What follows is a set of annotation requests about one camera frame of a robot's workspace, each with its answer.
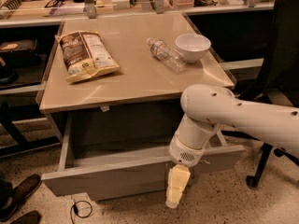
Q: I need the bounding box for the brown chip bag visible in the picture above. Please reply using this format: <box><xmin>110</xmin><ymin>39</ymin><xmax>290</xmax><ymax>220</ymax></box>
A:
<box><xmin>57</xmin><ymin>31</ymin><xmax>120</xmax><ymax>83</ymax></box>

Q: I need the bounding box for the clear plastic water bottle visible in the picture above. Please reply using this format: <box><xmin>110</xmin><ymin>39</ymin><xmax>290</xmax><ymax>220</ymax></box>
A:
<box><xmin>147</xmin><ymin>38</ymin><xmax>187</xmax><ymax>74</ymax></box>

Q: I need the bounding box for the grey top drawer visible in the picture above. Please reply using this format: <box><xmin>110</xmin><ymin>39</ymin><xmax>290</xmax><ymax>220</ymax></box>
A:
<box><xmin>41</xmin><ymin>110</ymin><xmax>246</xmax><ymax>203</ymax></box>

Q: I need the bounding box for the white bowl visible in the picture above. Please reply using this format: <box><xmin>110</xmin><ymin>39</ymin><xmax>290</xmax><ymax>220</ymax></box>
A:
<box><xmin>176</xmin><ymin>34</ymin><xmax>211</xmax><ymax>63</ymax></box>

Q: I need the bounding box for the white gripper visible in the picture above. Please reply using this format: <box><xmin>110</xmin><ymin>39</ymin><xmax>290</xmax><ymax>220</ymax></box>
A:
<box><xmin>165</xmin><ymin>135</ymin><xmax>204</xmax><ymax>209</ymax></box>

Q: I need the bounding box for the black floor cable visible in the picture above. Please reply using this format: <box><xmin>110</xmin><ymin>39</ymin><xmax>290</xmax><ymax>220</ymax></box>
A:
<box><xmin>68</xmin><ymin>194</ymin><xmax>94</xmax><ymax>224</ymax></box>

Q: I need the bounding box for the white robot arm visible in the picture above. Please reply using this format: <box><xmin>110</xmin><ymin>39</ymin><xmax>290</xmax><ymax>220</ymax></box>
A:
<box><xmin>165</xmin><ymin>84</ymin><xmax>299</xmax><ymax>208</ymax></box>

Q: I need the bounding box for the black office chair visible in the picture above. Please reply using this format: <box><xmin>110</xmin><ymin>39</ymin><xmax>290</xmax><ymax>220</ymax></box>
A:
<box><xmin>222</xmin><ymin>0</ymin><xmax>299</xmax><ymax>189</ymax></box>

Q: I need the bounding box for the black hair brush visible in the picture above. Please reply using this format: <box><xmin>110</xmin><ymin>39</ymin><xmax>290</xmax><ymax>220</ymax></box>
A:
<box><xmin>0</xmin><ymin>0</ymin><xmax>21</xmax><ymax>20</ymax></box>

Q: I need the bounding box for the grey drawer cabinet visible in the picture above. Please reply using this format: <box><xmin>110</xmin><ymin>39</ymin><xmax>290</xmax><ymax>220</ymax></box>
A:
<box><xmin>36</xmin><ymin>12</ymin><xmax>237</xmax><ymax>203</ymax></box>

